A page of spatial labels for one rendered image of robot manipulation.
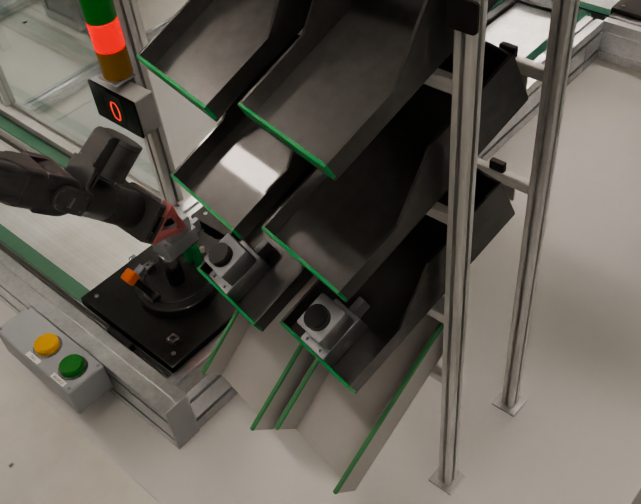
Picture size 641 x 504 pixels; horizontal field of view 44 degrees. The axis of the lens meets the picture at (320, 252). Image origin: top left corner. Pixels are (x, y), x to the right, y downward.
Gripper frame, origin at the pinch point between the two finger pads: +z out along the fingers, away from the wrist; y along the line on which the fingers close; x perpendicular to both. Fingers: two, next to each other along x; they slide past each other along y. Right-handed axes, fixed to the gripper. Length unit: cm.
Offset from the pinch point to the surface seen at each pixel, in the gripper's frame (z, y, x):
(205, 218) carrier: 18.3, 8.7, -0.4
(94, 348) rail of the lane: -1.4, 1.4, 24.1
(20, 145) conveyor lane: 18, 64, 7
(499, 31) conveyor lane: 82, 5, -67
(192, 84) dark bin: -37, -27, -20
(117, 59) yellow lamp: -9.0, 16.6, -19.0
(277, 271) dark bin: -11.5, -29.9, -4.2
